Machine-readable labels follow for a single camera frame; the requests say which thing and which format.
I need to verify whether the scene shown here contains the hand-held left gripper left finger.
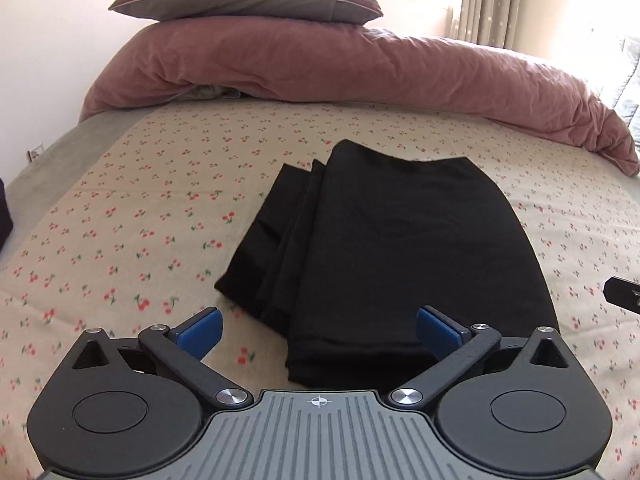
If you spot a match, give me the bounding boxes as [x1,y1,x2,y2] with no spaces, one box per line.
[70,308,254,408]

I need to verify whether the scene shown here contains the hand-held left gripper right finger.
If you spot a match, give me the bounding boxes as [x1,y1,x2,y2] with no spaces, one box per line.
[387,305,571,408]

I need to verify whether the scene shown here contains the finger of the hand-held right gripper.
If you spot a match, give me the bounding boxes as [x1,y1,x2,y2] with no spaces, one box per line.
[603,276,640,317]

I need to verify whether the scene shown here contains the black pants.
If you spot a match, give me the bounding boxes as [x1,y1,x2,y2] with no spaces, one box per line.
[214,139,560,391]

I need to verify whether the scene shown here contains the cherry print bed sheet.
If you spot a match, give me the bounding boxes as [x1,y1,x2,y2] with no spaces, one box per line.
[0,100,640,480]

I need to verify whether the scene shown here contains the grey quilted cushion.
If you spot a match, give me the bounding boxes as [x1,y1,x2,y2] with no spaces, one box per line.
[599,35,640,153]

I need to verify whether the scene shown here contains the dark cloth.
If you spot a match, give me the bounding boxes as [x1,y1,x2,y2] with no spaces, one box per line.
[0,179,15,252]

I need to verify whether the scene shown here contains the grey mattress cover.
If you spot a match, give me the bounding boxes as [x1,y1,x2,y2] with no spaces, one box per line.
[4,109,151,191]

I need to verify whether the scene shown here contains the grey cloth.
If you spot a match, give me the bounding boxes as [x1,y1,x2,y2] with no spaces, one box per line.
[184,85,247,102]

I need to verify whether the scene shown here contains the pink duvet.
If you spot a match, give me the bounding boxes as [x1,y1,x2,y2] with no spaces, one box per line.
[79,15,640,177]

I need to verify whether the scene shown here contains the star print curtain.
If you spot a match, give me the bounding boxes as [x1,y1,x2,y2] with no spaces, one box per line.
[449,0,527,51]

